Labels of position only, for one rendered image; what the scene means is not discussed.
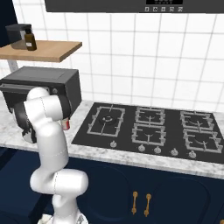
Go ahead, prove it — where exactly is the red and white can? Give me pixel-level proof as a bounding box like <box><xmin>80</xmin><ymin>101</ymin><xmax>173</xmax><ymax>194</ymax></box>
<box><xmin>60</xmin><ymin>117</ymin><xmax>71</xmax><ymax>131</ymax></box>

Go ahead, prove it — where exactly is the black gas hob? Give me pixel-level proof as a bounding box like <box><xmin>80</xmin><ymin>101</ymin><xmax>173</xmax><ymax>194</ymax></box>
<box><xmin>71</xmin><ymin>101</ymin><xmax>224</xmax><ymax>165</ymax></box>

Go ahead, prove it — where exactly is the navy drawer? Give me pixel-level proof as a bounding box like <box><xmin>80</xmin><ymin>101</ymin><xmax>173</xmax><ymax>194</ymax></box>
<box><xmin>0</xmin><ymin>147</ymin><xmax>56</xmax><ymax>224</ymax></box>

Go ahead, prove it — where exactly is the brown glass bottle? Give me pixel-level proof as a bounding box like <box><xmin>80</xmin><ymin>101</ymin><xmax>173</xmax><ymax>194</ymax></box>
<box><xmin>24</xmin><ymin>28</ymin><xmax>38</xmax><ymax>52</ymax></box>

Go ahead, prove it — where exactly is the navy wall cupboard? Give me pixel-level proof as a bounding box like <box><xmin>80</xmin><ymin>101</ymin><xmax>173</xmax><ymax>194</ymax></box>
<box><xmin>0</xmin><ymin>0</ymin><xmax>19</xmax><ymax>48</ymax></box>

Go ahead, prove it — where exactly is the gold cupboard handle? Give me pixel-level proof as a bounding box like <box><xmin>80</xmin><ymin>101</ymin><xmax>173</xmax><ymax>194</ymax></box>
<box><xmin>131</xmin><ymin>191</ymin><xmax>138</xmax><ymax>215</ymax></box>
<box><xmin>143</xmin><ymin>193</ymin><xmax>152</xmax><ymax>218</ymax></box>

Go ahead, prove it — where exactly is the dark range hood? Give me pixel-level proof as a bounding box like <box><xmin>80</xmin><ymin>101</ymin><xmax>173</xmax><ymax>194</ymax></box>
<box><xmin>44</xmin><ymin>0</ymin><xmax>224</xmax><ymax>15</ymax></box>

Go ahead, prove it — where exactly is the navy cupboard door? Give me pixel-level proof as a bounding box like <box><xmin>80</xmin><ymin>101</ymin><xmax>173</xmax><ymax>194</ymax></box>
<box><xmin>140</xmin><ymin>171</ymin><xmax>224</xmax><ymax>224</ymax></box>
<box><xmin>67</xmin><ymin>162</ymin><xmax>143</xmax><ymax>224</ymax></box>

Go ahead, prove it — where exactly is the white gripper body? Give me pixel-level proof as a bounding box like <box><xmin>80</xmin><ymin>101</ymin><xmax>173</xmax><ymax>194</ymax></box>
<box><xmin>21</xmin><ymin>128</ymin><xmax>39</xmax><ymax>144</ymax></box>

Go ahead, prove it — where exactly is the black microwave oven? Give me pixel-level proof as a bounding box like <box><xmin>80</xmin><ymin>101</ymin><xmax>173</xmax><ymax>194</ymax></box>
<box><xmin>0</xmin><ymin>66</ymin><xmax>83</xmax><ymax>123</ymax></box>

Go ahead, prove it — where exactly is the wooden wall shelf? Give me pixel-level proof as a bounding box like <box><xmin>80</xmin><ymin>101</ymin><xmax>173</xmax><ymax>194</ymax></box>
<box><xmin>0</xmin><ymin>39</ymin><xmax>83</xmax><ymax>64</ymax></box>

